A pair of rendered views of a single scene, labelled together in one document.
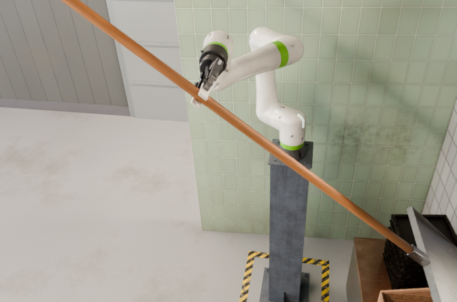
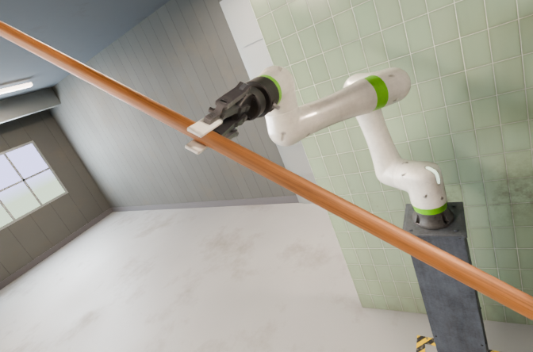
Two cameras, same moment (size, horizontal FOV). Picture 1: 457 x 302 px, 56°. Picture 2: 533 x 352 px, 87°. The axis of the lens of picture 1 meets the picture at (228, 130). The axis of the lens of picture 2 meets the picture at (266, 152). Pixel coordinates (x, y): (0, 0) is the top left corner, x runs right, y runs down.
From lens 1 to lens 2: 0.89 m
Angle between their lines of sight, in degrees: 28
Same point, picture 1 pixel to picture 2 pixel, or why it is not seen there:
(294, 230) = (465, 324)
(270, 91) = (384, 146)
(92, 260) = (262, 335)
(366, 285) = not seen: outside the picture
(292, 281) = not seen: outside the picture
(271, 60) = (362, 96)
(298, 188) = not seen: hidden behind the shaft
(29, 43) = (227, 161)
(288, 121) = (414, 177)
